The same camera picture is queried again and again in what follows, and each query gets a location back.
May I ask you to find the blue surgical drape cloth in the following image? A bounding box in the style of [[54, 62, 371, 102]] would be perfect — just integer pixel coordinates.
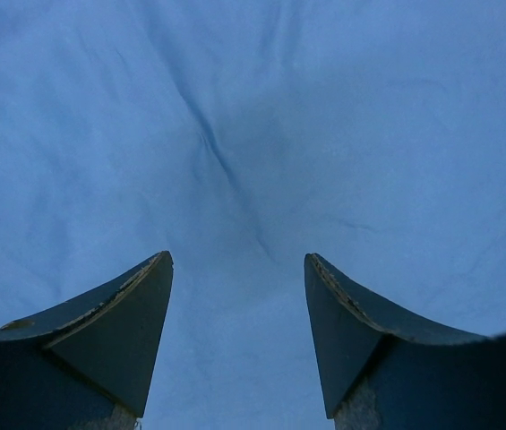
[[0, 1, 506, 429]]

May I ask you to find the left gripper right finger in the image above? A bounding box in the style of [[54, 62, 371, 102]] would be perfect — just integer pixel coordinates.
[[304, 254, 506, 429]]

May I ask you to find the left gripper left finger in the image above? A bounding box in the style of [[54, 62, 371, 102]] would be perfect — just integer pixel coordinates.
[[0, 251, 173, 429]]

